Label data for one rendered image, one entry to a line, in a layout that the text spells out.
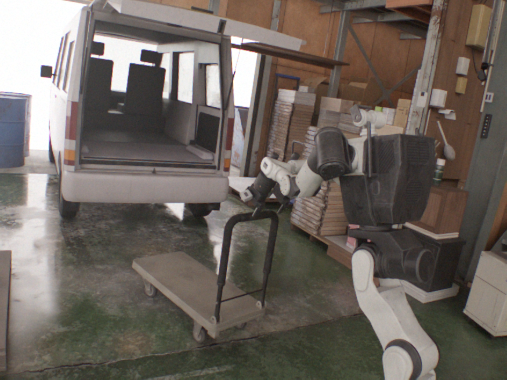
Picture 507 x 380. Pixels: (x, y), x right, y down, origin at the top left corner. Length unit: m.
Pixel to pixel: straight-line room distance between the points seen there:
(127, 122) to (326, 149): 4.32
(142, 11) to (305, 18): 4.42
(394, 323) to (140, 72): 4.59
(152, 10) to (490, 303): 2.80
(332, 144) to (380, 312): 0.60
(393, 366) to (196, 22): 2.03
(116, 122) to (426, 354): 4.63
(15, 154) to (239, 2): 3.57
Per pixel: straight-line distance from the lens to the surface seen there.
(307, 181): 1.46
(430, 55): 3.35
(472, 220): 4.07
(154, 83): 5.52
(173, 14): 2.52
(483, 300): 3.20
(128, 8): 2.48
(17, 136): 5.94
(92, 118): 5.38
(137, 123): 5.49
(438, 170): 3.36
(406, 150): 1.37
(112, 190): 3.54
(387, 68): 7.78
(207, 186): 3.79
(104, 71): 5.38
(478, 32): 3.63
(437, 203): 3.27
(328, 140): 1.34
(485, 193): 4.00
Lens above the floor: 1.33
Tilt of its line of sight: 12 degrees down
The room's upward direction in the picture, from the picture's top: 9 degrees clockwise
